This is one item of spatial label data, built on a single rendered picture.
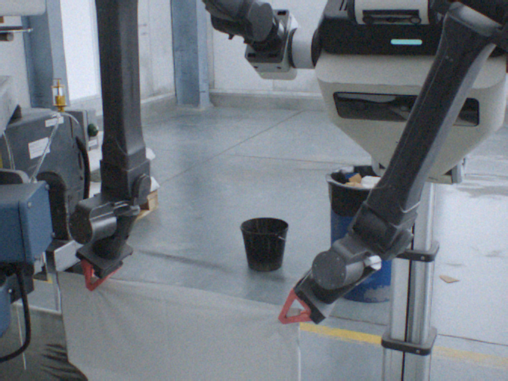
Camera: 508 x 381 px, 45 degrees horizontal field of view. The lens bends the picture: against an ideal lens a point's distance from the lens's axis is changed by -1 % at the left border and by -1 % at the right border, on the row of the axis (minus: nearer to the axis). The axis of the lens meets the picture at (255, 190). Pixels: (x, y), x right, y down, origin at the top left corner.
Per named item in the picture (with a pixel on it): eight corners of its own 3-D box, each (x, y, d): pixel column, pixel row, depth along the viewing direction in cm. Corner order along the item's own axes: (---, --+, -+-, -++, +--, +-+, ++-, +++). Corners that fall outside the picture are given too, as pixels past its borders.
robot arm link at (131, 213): (148, 206, 111) (126, 188, 113) (122, 215, 105) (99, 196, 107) (134, 236, 114) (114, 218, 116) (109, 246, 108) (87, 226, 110)
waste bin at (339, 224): (416, 274, 364) (422, 168, 346) (401, 314, 319) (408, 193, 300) (336, 264, 382) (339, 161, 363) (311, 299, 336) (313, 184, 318)
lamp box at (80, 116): (99, 148, 137) (95, 107, 134) (86, 153, 133) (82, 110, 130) (72, 146, 139) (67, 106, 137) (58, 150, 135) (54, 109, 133)
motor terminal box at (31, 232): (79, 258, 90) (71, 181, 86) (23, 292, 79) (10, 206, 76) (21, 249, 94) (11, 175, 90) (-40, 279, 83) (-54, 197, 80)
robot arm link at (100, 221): (153, 174, 108) (117, 159, 112) (106, 185, 98) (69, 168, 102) (144, 236, 112) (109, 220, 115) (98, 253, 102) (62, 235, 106)
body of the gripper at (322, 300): (290, 292, 98) (323, 267, 94) (310, 267, 107) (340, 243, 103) (318, 324, 97) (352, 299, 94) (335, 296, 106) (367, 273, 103)
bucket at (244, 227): (295, 258, 390) (295, 220, 383) (279, 277, 364) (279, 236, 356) (252, 252, 401) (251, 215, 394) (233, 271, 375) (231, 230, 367)
